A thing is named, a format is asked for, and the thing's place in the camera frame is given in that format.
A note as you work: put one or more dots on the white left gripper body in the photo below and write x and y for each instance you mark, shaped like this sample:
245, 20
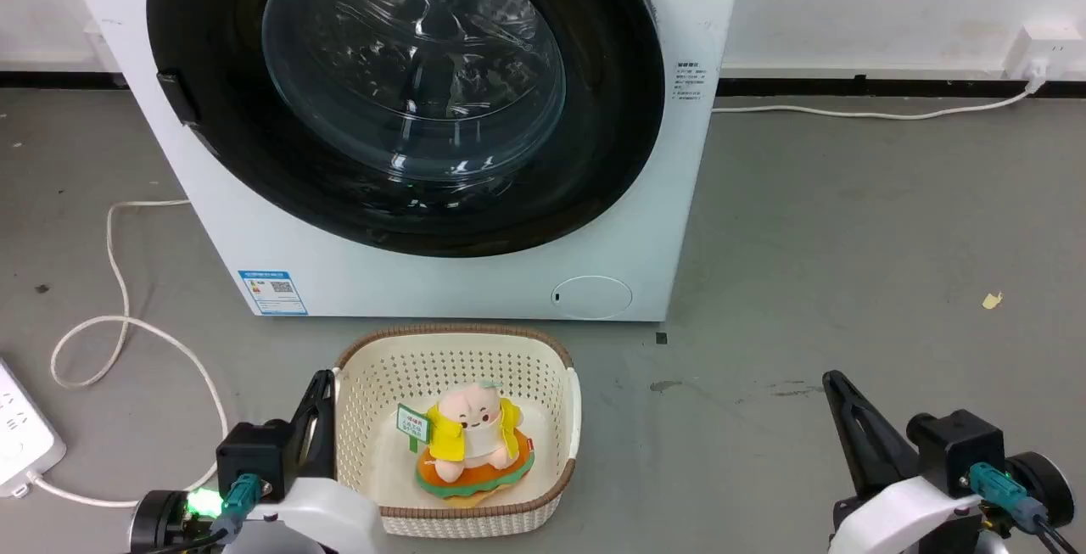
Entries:
331, 516

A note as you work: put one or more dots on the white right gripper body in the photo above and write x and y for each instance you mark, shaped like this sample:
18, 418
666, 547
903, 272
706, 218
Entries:
908, 520

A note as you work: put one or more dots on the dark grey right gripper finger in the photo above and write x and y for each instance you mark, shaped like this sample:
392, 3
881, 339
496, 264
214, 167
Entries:
848, 435
887, 448

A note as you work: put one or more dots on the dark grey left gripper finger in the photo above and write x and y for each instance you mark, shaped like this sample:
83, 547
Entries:
299, 439
323, 427

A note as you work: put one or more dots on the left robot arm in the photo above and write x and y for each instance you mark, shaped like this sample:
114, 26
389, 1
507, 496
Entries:
159, 524

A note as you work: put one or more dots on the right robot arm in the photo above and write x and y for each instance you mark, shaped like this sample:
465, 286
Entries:
1048, 486

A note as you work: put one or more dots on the white washing machine body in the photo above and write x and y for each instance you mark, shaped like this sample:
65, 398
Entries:
645, 223

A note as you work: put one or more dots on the black round washing machine door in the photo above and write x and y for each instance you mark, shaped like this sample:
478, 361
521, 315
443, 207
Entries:
407, 70

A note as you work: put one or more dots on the cream perforated laundry basket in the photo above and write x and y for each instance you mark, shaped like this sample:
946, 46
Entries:
382, 384

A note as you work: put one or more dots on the green white doll tag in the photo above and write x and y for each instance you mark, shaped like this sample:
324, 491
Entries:
412, 427

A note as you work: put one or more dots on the blue energy label sticker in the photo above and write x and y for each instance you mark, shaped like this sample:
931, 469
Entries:
272, 292

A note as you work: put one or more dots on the pink plush doll yellow jacket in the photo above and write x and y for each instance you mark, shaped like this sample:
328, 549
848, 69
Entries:
475, 444

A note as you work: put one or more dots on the small yellow paper scrap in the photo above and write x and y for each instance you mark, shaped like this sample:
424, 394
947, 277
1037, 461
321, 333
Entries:
992, 300

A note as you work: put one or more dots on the white power strip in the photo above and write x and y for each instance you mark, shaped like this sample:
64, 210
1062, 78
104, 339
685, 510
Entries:
19, 431

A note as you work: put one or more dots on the round white filter cover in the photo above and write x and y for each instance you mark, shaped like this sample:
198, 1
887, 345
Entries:
592, 297

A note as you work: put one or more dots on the small white warning sticker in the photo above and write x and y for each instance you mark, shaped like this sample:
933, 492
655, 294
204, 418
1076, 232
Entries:
689, 81

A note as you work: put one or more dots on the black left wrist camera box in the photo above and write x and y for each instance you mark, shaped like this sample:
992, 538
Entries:
250, 452

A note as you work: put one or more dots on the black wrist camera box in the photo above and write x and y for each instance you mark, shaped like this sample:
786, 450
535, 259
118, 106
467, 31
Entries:
250, 452
954, 448

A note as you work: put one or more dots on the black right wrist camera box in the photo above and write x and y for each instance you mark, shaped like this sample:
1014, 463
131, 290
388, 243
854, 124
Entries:
954, 448

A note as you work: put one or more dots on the white wall socket with plug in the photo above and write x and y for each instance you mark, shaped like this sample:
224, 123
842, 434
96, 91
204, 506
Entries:
1044, 49

